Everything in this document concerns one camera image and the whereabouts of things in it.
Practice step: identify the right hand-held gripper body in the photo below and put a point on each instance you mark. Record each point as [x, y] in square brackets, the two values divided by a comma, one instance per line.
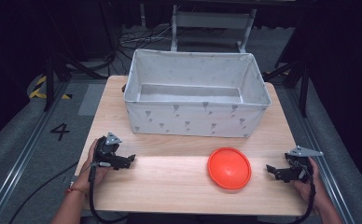
[301, 161]

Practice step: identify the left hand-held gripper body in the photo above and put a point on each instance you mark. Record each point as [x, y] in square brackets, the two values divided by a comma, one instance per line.
[105, 151]

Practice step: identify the orange round plastic plate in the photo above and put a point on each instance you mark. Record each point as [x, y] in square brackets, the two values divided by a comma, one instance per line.
[229, 168]

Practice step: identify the white fabric storage box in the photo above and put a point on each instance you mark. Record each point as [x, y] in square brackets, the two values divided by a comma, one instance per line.
[197, 118]

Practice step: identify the person's right hand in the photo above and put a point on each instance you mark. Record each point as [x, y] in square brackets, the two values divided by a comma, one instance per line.
[311, 186]

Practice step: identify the person's left hand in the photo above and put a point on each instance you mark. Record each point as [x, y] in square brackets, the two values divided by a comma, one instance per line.
[89, 174]

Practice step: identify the black tripod stand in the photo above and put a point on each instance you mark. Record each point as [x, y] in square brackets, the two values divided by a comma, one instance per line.
[297, 77]
[61, 67]

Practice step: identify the yellow black floor tape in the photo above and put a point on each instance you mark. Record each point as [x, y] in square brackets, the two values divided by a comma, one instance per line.
[40, 88]

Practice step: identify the grey metal stand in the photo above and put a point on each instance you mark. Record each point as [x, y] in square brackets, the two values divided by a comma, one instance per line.
[211, 21]

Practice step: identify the metal floor rail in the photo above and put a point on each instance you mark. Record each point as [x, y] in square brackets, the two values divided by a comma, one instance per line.
[319, 146]
[20, 155]

